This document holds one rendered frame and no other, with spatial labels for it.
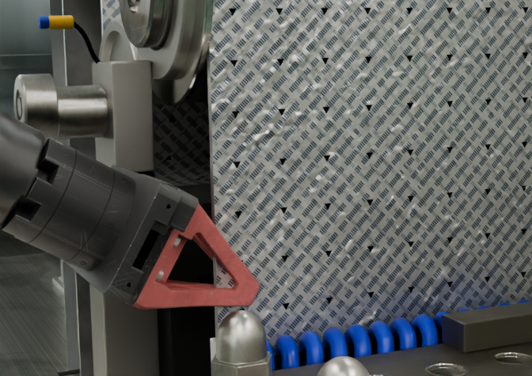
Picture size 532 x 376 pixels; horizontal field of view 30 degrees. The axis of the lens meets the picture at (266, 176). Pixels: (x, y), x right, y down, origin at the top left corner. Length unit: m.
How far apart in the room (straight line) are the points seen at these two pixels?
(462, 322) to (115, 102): 0.25
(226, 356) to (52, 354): 0.58
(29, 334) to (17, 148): 0.66
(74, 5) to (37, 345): 0.38
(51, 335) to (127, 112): 0.56
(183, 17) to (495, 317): 0.25
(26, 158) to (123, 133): 0.12
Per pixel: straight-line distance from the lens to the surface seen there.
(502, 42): 0.67
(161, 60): 0.62
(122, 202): 0.54
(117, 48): 0.76
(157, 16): 0.59
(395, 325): 0.62
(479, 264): 0.67
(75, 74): 0.94
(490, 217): 0.67
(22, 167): 0.52
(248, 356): 0.51
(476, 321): 0.60
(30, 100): 0.62
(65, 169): 0.53
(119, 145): 0.63
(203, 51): 0.57
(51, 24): 0.67
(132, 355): 0.67
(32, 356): 1.08
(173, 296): 0.56
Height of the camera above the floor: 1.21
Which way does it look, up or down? 7 degrees down
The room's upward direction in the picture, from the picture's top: 1 degrees counter-clockwise
